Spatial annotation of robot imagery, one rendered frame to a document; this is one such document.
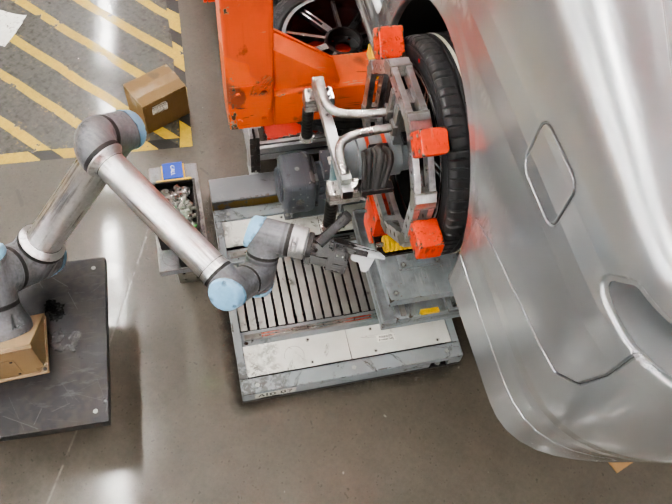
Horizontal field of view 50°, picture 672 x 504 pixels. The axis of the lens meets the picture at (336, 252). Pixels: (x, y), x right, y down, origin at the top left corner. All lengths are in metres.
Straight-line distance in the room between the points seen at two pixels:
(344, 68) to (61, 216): 1.09
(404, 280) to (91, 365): 1.13
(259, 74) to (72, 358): 1.11
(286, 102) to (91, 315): 0.99
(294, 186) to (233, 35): 0.62
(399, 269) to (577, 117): 1.46
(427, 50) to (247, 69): 0.67
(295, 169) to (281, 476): 1.09
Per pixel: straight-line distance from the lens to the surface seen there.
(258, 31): 2.33
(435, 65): 1.98
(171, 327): 2.83
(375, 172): 1.93
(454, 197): 1.94
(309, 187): 2.64
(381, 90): 2.33
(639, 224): 1.24
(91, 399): 2.45
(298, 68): 2.50
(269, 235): 1.92
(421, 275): 2.69
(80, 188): 2.24
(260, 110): 2.58
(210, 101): 3.45
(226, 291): 1.85
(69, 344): 2.54
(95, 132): 2.02
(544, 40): 1.45
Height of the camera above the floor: 2.54
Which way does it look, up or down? 59 degrees down
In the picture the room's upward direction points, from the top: 8 degrees clockwise
